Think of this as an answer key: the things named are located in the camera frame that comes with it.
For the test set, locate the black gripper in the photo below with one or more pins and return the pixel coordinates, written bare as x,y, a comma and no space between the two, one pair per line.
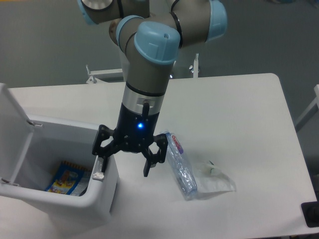
135,132

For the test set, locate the white plastic trash can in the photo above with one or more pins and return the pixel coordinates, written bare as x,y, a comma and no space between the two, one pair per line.
31,151

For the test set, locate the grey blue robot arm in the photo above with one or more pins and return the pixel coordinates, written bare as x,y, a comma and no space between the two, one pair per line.
151,45

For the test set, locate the clear crushed plastic bottle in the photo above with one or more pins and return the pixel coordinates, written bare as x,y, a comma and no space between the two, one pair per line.
181,166

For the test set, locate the colourful snack packet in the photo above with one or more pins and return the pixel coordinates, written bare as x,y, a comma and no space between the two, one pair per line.
70,179

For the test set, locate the clear plastic wrapper bag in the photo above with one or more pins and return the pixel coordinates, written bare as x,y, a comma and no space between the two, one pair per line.
210,178

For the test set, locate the black device at table edge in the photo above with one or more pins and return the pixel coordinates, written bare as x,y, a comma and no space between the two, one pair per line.
311,213

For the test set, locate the white metal frame bracket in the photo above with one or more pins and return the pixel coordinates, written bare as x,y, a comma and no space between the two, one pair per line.
117,75

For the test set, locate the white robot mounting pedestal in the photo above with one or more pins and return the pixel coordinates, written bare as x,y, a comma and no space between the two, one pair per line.
124,61

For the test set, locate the white frame post right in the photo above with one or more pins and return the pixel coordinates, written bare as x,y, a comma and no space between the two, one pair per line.
309,112

